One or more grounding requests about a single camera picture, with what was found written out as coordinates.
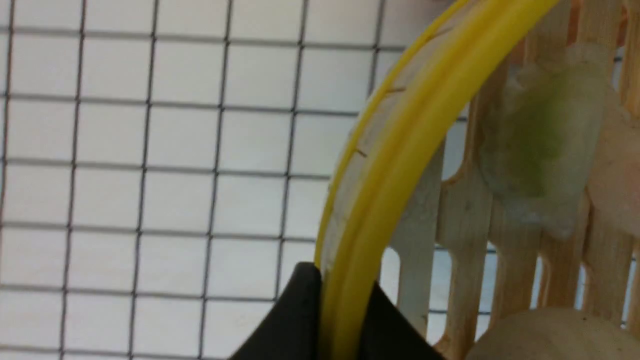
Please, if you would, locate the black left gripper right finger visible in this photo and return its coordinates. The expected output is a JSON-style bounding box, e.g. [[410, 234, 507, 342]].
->
[[358, 282, 445, 360]]

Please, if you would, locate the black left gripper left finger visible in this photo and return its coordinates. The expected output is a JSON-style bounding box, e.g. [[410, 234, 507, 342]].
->
[[230, 261, 322, 360]]

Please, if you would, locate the yellow bamboo steamer basket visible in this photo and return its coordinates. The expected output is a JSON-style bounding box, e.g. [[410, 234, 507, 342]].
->
[[314, 0, 639, 360]]

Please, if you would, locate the round white bun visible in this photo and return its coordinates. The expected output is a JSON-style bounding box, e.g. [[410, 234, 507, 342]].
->
[[466, 307, 640, 360]]

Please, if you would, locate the green dumpling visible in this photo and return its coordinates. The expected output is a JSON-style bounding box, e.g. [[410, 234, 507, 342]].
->
[[478, 42, 611, 240]]

